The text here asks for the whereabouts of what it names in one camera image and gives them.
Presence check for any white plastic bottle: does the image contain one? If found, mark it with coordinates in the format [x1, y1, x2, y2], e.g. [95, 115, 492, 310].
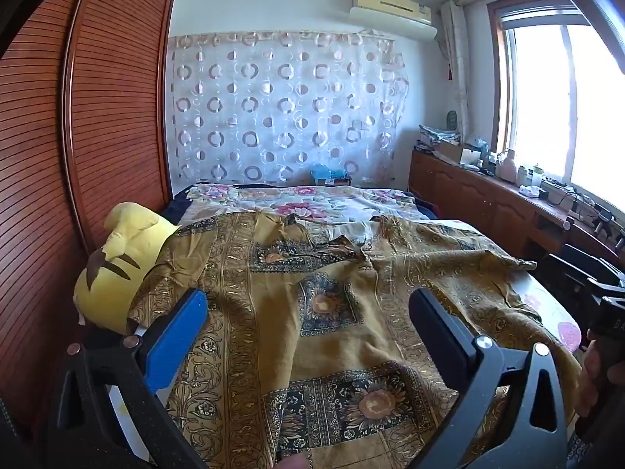
[497, 149, 518, 183]

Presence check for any floral quilt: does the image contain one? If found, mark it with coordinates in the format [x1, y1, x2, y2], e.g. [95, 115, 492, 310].
[161, 183, 433, 226]

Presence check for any cardboard box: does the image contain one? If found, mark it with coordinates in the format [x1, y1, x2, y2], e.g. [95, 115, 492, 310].
[437, 141, 482, 164]

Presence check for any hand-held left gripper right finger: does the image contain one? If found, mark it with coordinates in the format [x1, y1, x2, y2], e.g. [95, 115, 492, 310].
[409, 287, 570, 469]

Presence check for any stack of papers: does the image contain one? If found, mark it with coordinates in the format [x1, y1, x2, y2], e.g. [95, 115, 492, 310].
[417, 124, 460, 150]

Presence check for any white bundled window curtain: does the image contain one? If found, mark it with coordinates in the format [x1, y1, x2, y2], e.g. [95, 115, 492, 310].
[441, 0, 472, 142]

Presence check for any wall air conditioner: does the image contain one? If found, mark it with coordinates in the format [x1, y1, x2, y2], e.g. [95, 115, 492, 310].
[350, 0, 437, 40]

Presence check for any person's right hand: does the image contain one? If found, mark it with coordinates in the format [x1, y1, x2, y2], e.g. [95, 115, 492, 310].
[579, 329, 609, 415]

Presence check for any circle-patterned sheer curtain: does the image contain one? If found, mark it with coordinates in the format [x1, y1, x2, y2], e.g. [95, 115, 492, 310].
[168, 30, 408, 186]

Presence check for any wooden slatted wardrobe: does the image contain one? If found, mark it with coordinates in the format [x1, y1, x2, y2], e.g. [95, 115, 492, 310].
[0, 0, 177, 450]

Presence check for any yellow plush toy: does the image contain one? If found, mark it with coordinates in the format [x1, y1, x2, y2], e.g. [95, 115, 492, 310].
[73, 202, 181, 335]

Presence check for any blue packet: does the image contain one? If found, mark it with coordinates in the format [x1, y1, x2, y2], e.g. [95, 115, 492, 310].
[311, 165, 350, 186]

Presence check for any golden patterned shirt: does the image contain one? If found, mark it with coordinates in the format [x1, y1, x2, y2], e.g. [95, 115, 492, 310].
[128, 212, 582, 469]

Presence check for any wooden sideboard cabinet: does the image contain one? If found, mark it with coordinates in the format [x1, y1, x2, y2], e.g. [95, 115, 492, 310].
[409, 149, 625, 274]

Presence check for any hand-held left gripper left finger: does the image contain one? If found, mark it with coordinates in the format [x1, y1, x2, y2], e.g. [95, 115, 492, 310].
[46, 288, 210, 469]

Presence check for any wooden-framed window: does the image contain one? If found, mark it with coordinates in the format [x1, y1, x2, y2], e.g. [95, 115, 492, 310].
[488, 0, 625, 216]

